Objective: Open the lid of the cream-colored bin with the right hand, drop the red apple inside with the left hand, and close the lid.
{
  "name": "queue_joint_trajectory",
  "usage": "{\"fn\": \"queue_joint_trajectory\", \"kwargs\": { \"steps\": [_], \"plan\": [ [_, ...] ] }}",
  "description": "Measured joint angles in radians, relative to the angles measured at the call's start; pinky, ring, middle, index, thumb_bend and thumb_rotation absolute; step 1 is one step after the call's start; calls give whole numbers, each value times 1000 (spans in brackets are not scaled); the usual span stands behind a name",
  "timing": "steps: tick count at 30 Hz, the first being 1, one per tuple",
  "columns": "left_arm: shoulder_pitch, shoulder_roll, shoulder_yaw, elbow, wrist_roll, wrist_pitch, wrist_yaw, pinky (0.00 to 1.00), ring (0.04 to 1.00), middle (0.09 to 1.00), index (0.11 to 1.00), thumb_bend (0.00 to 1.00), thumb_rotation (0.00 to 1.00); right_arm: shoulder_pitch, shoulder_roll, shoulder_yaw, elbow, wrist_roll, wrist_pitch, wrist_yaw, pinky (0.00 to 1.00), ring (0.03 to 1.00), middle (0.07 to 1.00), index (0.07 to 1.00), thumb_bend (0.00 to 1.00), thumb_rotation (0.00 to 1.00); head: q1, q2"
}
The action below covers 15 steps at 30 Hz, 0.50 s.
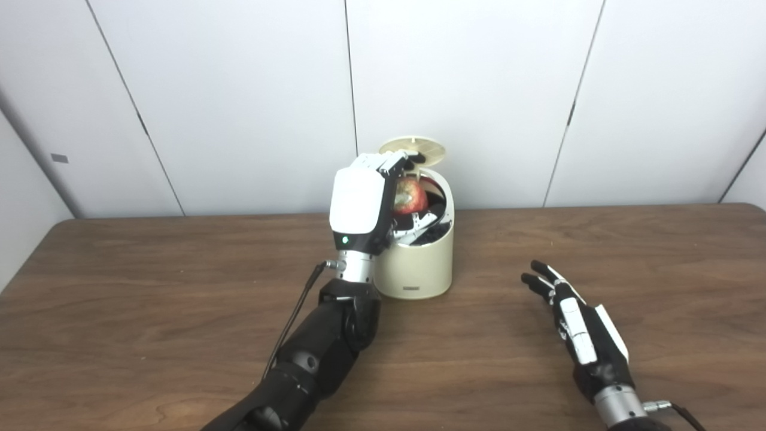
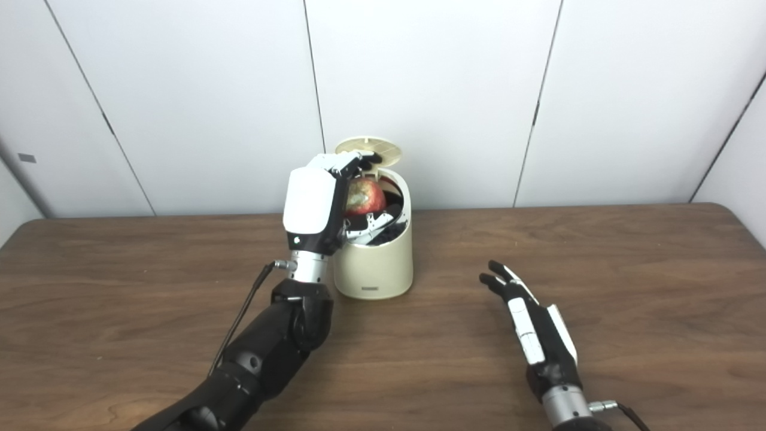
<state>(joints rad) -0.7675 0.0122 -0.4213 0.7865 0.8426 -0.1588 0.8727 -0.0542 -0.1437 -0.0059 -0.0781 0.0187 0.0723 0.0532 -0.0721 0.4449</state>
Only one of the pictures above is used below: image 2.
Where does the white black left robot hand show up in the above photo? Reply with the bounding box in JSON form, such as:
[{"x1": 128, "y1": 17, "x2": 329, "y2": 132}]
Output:
[{"x1": 282, "y1": 151, "x2": 403, "y2": 255}]

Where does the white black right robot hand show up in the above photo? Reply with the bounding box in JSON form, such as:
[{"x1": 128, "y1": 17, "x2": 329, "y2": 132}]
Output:
[{"x1": 479, "y1": 260, "x2": 582, "y2": 402}]

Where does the red apple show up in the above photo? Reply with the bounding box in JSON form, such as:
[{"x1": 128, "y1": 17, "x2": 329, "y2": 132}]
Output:
[{"x1": 345, "y1": 178, "x2": 387, "y2": 217}]

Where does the cream-colored round bin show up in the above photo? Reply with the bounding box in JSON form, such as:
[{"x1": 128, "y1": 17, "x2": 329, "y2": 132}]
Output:
[{"x1": 332, "y1": 168, "x2": 414, "y2": 300}]

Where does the cream round bin lid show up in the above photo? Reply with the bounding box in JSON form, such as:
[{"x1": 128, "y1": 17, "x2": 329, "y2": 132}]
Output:
[{"x1": 335, "y1": 136, "x2": 403, "y2": 174}]

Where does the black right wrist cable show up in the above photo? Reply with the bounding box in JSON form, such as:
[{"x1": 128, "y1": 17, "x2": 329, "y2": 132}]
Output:
[{"x1": 589, "y1": 400, "x2": 650, "y2": 431}]

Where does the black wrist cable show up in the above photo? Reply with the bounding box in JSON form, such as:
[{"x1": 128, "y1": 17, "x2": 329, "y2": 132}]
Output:
[
  {"x1": 208, "y1": 260, "x2": 297, "y2": 378},
  {"x1": 589, "y1": 400, "x2": 650, "y2": 431}
]

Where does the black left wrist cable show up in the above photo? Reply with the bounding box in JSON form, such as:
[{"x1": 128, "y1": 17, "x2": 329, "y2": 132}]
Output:
[{"x1": 208, "y1": 260, "x2": 297, "y2": 378}]

